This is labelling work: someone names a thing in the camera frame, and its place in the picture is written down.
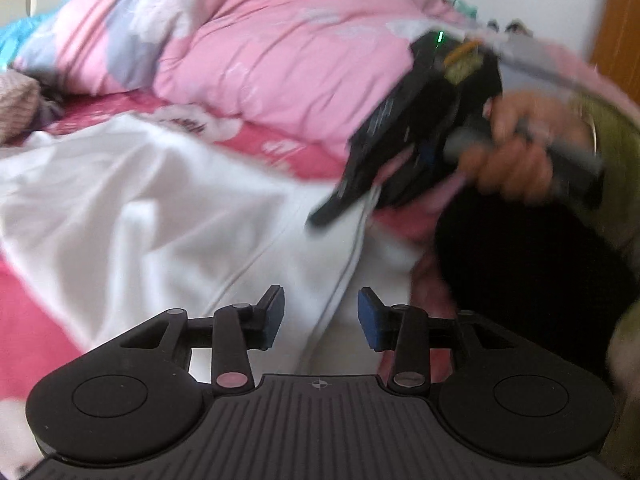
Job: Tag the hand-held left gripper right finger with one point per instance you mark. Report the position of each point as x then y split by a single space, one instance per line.
369 320

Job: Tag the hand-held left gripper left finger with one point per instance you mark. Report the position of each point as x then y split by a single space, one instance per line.
272 317

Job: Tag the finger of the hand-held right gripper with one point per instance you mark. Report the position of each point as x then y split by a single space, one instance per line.
340 207

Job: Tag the white sweatshirt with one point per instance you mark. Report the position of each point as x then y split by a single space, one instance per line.
150 210

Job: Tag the person's right forearm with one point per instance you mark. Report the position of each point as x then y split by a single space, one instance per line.
620 160

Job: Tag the person's right hand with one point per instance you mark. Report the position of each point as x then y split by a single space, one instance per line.
520 170

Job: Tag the pink grey quilt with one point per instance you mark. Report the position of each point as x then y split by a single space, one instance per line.
280 50

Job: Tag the person's black clothing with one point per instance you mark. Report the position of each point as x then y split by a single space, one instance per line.
525 270

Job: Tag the wooden door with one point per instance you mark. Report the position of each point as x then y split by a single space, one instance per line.
617 25

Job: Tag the red floral blanket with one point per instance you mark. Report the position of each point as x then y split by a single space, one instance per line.
35 320

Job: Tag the beige houndstooth jacket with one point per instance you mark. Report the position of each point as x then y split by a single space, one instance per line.
17 107

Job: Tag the turquoise cloth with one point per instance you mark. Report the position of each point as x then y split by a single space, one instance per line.
22 40

